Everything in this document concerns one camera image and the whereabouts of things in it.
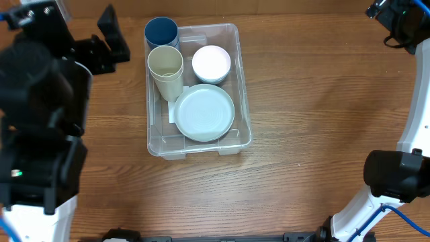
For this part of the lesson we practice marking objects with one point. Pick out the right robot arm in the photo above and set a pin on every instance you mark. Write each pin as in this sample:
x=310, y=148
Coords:
x=392, y=178

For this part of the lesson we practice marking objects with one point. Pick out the blue cup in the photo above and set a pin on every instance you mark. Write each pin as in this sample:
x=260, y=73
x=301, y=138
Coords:
x=162, y=31

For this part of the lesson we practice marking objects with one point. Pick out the pink bowl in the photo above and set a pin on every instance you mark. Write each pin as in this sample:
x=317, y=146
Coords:
x=211, y=64

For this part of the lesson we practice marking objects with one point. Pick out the beige cup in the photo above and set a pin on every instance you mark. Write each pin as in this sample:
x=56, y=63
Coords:
x=166, y=66

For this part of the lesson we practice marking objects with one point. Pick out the clear plastic storage bin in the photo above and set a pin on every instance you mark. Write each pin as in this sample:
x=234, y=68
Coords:
x=164, y=139

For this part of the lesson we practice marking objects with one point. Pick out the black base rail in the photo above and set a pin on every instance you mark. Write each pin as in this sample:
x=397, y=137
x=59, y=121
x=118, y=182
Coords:
x=124, y=235

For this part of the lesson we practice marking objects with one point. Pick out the white paper label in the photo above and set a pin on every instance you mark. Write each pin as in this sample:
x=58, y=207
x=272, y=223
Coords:
x=171, y=110

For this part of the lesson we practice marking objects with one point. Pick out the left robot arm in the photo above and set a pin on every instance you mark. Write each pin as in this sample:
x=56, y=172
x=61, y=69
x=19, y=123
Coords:
x=46, y=79

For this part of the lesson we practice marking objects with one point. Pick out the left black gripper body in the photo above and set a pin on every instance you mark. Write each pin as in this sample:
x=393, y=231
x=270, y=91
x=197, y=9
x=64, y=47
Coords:
x=89, y=52

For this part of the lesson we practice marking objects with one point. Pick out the grey plate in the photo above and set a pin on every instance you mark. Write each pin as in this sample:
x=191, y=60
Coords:
x=204, y=112

